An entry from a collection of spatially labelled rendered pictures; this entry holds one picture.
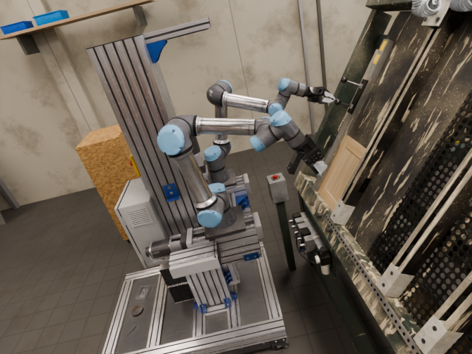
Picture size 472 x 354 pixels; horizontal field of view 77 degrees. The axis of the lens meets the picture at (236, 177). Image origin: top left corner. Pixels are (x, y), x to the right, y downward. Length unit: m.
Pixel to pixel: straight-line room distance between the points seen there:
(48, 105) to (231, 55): 2.77
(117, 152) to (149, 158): 1.46
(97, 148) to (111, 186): 0.42
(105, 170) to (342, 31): 3.70
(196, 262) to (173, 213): 0.35
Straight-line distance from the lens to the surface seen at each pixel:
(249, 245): 1.73
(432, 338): 1.27
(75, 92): 4.85
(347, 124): 1.91
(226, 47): 4.59
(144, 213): 1.78
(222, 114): 1.99
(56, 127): 5.32
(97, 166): 3.22
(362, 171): 1.62
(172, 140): 1.26
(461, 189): 1.24
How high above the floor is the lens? 2.03
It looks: 29 degrees down
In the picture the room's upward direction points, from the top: 15 degrees counter-clockwise
